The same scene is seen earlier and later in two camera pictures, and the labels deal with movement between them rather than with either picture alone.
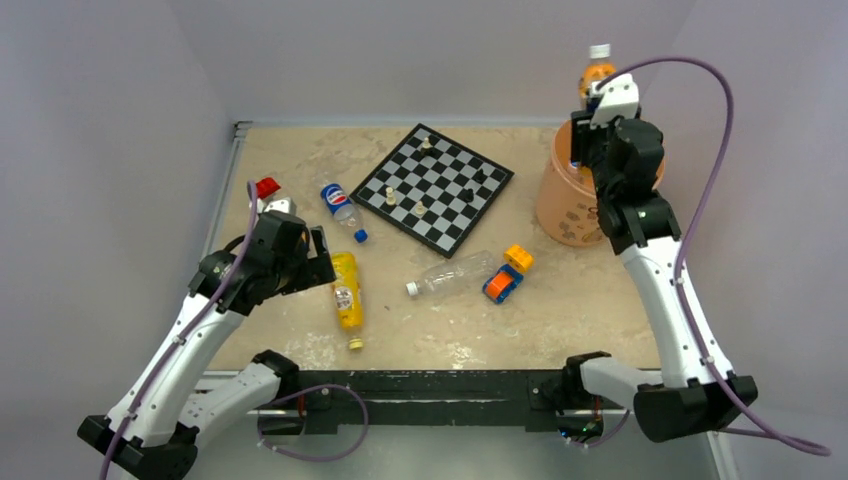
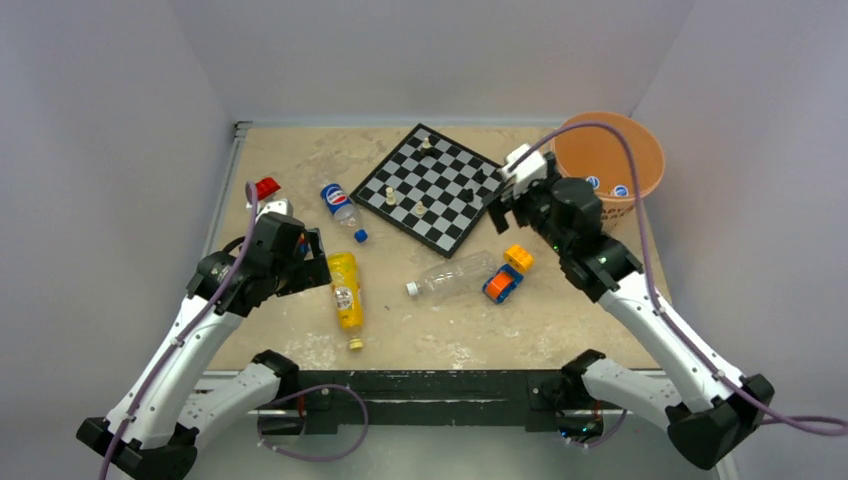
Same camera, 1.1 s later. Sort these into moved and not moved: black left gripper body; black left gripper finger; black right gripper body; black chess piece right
Moved: black right gripper body
Not moved: black left gripper body; black left gripper finger; black chess piece right
